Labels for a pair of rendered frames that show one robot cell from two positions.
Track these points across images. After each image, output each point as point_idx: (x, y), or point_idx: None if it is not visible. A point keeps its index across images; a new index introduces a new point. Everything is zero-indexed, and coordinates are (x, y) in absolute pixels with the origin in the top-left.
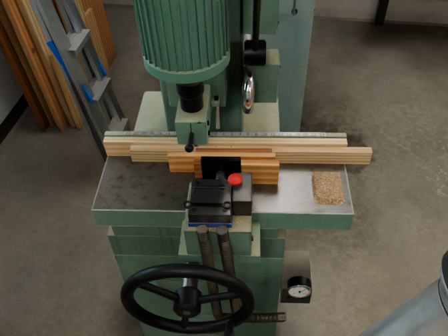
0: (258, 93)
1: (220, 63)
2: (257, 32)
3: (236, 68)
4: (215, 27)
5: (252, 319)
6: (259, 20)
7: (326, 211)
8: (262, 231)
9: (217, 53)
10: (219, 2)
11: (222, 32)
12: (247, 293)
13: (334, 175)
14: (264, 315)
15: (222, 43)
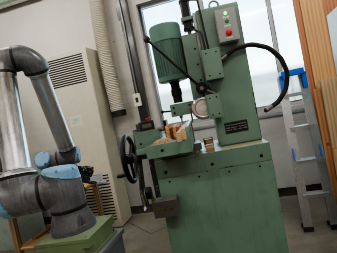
0: (208, 112)
1: (163, 77)
2: (180, 71)
3: None
4: (160, 63)
5: (141, 197)
6: (173, 64)
7: (149, 144)
8: None
9: (162, 74)
10: (159, 54)
11: (164, 66)
12: (120, 152)
13: (167, 138)
14: (144, 201)
15: (164, 71)
